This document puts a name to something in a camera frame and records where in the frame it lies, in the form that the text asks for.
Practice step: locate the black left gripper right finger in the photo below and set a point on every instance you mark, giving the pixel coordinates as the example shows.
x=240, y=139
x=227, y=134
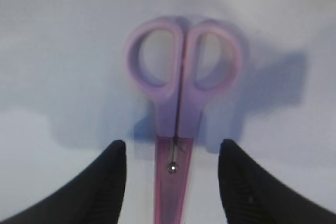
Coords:
x=250, y=194

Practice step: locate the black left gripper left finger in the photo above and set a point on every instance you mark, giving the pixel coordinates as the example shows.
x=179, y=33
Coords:
x=93, y=196

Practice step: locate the pink handled scissors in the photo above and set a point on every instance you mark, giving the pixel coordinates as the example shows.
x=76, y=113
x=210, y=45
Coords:
x=178, y=106

